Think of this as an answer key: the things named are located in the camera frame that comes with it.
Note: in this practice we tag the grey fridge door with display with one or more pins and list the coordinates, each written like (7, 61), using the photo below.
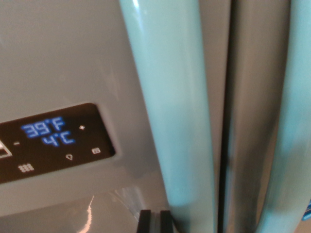
(60, 60)

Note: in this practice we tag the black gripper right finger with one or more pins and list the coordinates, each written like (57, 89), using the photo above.
(166, 222)

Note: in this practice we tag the plain grey fridge door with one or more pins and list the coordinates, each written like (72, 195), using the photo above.
(255, 97)

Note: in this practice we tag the blue bar sticker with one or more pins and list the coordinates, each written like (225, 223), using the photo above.
(307, 210)

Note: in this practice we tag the black temperature display panel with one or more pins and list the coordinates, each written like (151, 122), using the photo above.
(60, 150)

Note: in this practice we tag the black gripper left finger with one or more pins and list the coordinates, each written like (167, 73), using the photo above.
(144, 222)

